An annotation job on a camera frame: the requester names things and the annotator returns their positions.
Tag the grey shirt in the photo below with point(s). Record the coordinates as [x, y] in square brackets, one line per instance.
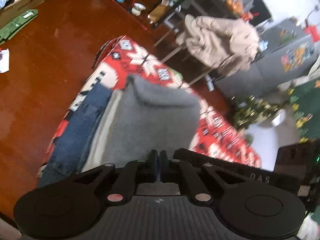
[152, 120]

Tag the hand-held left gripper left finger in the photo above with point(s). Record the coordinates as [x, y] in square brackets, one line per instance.
[153, 163]

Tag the red paper cup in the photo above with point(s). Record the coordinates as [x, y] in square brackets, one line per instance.
[248, 16]

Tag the white hanging bag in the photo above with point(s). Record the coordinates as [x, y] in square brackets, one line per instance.
[278, 118]

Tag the silver refrigerator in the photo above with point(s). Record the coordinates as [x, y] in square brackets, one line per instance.
[280, 62]

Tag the black desk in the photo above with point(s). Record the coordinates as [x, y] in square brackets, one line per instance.
[200, 2]

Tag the green christmas wall cloth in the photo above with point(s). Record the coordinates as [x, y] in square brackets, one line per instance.
[306, 110]

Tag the white folded cloth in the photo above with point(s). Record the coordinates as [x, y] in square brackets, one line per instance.
[100, 135]

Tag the white paper scraps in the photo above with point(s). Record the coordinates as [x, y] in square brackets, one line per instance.
[210, 83]

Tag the red patterned blanket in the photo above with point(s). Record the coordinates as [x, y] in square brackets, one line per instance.
[217, 132]

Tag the folded blue jeans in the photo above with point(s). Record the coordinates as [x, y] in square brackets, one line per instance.
[75, 135]

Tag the green plastic board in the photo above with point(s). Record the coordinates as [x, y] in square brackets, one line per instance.
[17, 25]

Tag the cardboard box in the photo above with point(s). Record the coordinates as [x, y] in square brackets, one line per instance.
[20, 2]

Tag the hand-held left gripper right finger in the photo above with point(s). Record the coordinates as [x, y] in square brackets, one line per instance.
[163, 163]

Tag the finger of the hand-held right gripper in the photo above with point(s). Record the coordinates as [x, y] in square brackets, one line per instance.
[212, 158]

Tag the wooden chair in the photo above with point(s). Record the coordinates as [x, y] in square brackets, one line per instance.
[175, 47]

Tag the small decorated christmas tree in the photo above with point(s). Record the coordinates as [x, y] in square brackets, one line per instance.
[257, 110]

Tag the colourful fridge magnets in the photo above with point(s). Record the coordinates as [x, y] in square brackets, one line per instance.
[297, 56]

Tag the black monitor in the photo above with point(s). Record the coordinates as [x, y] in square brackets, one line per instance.
[260, 2]

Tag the beige jacket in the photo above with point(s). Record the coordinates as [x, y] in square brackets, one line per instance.
[220, 42]

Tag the cream curtain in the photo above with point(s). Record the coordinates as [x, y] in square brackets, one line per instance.
[313, 68]

